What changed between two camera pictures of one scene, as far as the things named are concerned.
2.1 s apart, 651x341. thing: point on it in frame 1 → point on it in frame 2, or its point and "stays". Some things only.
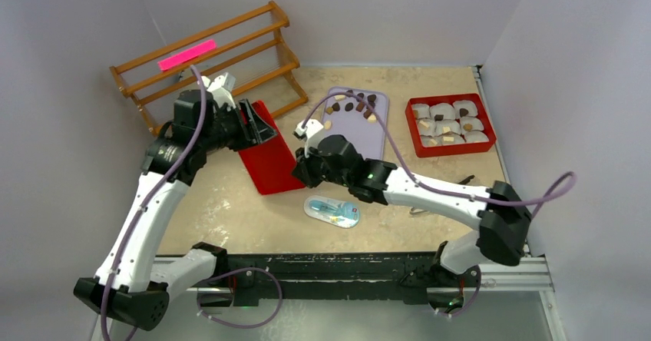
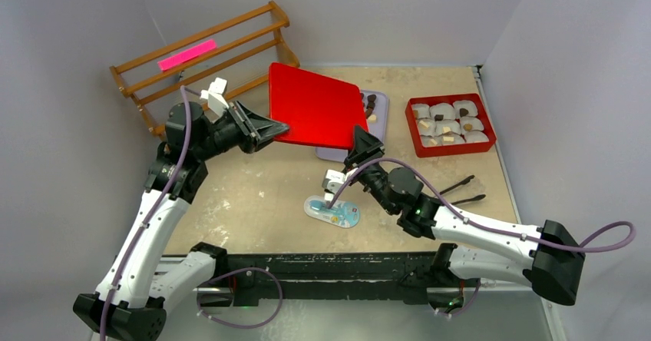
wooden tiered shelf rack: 250,46 stays
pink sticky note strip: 187,54 stays
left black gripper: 253,129 stays
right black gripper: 304,167 → 365,148
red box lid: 269,163 → 318,110
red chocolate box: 449,124 stays
